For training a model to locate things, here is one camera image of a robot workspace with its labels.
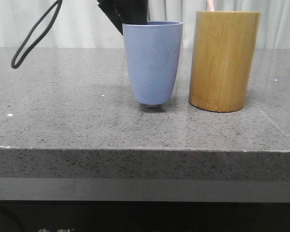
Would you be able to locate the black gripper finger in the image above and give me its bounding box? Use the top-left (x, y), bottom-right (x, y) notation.
top-left (98, 0), bottom-right (148, 35)

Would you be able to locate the blue cup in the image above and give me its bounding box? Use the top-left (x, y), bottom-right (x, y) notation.
top-left (123, 21), bottom-right (183, 105)

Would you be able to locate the white curtain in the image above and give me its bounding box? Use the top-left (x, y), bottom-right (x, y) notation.
top-left (0, 0), bottom-right (290, 49)

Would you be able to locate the bamboo cylinder holder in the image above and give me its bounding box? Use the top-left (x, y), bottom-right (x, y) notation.
top-left (188, 11), bottom-right (261, 112)

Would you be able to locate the black cable loop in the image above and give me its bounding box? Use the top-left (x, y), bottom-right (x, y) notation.
top-left (11, 0), bottom-right (64, 70)

